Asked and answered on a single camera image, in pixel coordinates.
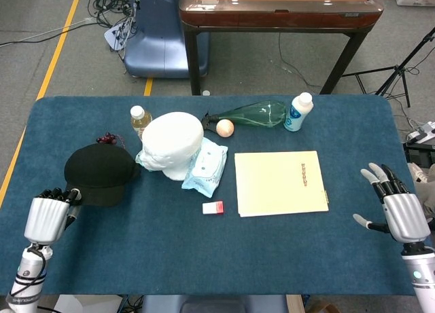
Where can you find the yellow paper folder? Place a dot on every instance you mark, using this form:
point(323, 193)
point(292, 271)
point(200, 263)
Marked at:
point(278, 187)

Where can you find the green glass spray bottle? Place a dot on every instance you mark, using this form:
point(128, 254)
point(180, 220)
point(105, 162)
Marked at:
point(258, 114)

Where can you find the brown mahjong table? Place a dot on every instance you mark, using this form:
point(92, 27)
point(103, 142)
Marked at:
point(278, 16)

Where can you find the purple grape bunch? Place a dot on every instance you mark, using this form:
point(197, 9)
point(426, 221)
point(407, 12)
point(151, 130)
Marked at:
point(108, 138)

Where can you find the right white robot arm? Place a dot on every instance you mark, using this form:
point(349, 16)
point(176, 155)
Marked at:
point(419, 279)

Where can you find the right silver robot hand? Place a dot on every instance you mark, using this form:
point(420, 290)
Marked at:
point(406, 218)

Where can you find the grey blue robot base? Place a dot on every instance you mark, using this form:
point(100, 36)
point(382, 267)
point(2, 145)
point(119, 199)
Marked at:
point(210, 304)

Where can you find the small white red box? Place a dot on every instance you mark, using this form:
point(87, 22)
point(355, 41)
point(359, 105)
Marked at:
point(211, 208)

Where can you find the white mannequin head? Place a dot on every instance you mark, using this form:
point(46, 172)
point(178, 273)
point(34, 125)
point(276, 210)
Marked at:
point(173, 140)

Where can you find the white sneaker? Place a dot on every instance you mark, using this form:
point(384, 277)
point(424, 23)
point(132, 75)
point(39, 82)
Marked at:
point(418, 172)

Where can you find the black baseball cap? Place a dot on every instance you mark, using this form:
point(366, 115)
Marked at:
point(98, 174)

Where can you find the peach coloured ball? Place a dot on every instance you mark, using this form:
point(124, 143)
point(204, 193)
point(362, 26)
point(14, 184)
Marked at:
point(225, 128)

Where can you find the blue grey machine base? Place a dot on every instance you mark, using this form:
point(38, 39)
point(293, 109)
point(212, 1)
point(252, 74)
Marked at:
point(159, 45)

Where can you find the crumpled teal white cloth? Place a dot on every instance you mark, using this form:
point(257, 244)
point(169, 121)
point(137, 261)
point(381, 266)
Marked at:
point(140, 158)

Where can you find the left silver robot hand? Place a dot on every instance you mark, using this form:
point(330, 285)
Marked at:
point(46, 218)

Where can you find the white bottle with blue label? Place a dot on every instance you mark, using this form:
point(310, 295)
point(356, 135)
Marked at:
point(297, 114)

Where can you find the clear tea bottle white cap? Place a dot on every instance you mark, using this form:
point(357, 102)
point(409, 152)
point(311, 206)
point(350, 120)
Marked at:
point(139, 121)

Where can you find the white power strip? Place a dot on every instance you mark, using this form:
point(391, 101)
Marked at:
point(421, 133)

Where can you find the light blue wet wipes pack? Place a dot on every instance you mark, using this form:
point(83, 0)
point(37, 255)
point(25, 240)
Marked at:
point(205, 172)

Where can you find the black tripod stand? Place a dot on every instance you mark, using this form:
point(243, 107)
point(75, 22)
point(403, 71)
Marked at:
point(396, 78)

